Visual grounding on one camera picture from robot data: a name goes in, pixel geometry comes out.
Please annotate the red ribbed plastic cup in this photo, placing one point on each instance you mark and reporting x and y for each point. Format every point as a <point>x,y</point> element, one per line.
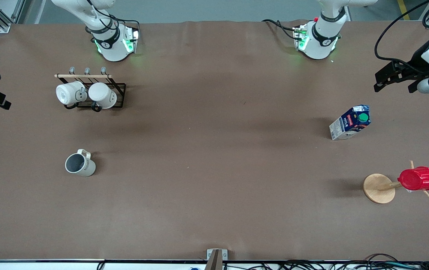
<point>419,179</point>

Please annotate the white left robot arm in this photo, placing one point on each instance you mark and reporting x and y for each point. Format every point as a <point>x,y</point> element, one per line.
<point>319,42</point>

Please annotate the plain white mug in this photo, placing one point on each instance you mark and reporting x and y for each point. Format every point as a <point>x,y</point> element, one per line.
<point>102,94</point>

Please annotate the beige mug with dark inside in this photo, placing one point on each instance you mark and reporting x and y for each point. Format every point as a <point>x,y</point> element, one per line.
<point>87,167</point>

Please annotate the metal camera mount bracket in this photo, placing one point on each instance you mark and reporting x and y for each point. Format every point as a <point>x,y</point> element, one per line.
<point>216,258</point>

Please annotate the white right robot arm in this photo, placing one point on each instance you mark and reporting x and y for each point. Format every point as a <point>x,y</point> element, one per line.
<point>110,47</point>

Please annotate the wooden mug tree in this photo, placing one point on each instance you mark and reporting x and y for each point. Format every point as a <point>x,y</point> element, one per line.
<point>378,188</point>

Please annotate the blue milk carton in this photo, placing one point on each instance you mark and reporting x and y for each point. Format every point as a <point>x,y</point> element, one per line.
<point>349,123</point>

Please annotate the white mug with printed base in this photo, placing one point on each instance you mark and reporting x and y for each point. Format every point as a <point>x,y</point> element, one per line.
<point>68,93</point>

